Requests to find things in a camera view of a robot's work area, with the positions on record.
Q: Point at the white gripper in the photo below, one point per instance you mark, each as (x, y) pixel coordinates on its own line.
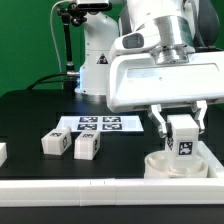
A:
(136, 82)

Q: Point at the white round stool seat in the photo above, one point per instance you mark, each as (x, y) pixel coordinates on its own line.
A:
(158, 165)

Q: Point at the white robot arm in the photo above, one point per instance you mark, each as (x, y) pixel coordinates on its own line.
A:
(153, 57)

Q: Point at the white marker sheet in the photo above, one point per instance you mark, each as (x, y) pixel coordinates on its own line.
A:
(101, 123)

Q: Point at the white U-shaped fence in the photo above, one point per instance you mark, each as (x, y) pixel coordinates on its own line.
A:
(93, 192)

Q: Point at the black camera stand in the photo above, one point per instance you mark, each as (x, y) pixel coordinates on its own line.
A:
(70, 15)

